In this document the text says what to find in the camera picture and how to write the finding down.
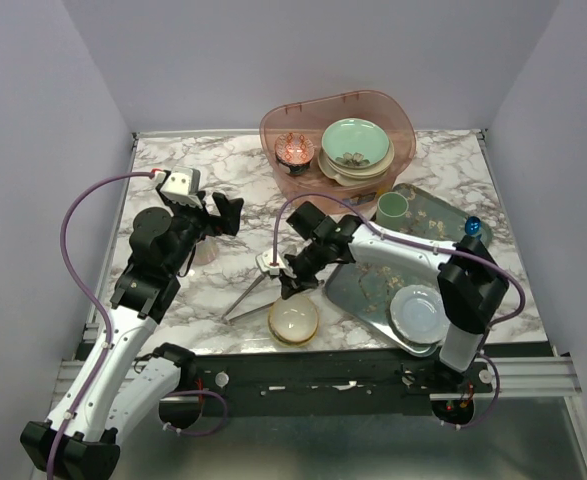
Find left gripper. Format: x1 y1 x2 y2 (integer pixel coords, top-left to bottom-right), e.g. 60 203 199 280
165 190 244 275

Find cream orange-rimmed bowl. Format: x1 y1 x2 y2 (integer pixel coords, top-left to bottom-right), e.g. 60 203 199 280
267 294 320 340

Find orange patterned bowl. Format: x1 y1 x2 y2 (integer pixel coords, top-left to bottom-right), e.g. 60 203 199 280
274 132 315 167

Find cream divided plate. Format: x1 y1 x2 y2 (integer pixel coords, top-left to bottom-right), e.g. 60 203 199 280
318 150 387 186

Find green plate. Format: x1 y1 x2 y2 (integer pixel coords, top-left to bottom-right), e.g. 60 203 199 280
321 118 390 169

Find yellow blue patterned bowl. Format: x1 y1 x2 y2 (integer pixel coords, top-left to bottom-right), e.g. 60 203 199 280
271 333 316 347

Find colourful striped bowl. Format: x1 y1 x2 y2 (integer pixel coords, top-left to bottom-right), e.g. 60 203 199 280
277 160 312 177

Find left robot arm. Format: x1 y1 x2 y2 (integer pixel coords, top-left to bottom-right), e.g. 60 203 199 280
20 192 244 479

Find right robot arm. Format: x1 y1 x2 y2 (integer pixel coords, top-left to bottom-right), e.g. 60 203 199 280
279 201 509 392

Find iridescent pink mug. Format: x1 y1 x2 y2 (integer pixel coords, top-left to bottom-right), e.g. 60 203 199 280
192 236 219 266

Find metal tongs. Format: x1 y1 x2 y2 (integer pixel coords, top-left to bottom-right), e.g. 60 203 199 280
222 251 296 322

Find floral blossom tray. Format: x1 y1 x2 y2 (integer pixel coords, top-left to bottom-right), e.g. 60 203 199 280
324 183 470 357

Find green plastic cup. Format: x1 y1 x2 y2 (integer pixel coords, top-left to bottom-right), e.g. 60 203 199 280
375 191 408 231

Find light blue saucer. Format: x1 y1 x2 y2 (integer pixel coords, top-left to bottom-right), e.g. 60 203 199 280
389 285 449 344

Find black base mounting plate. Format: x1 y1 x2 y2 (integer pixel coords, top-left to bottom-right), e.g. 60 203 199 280
137 344 494 419

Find blue metallic spoon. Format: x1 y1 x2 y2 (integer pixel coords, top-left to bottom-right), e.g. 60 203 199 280
464 216 482 237

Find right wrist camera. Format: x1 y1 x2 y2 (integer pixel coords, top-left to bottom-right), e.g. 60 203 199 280
255 250 286 277

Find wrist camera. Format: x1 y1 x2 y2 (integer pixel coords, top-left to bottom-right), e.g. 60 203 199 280
152 167 203 209
255 250 286 277

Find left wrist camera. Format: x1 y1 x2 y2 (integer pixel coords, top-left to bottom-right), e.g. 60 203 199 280
152 167 203 209

